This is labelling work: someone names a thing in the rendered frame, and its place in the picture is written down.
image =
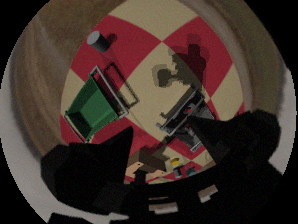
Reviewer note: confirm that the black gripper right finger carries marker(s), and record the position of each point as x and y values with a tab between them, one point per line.
216	135

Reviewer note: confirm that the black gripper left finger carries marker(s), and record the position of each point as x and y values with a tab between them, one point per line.
112	155

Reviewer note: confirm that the dark grey cylinder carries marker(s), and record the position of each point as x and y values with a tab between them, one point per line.
177	172
97	41

